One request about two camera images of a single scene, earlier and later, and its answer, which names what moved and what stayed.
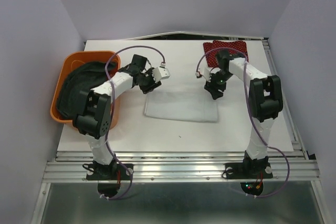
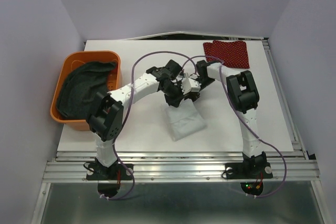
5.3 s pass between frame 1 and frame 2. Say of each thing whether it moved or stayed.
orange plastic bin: stayed
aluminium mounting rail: stayed
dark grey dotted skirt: stayed
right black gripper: moved
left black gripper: moved
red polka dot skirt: stayed
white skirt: moved
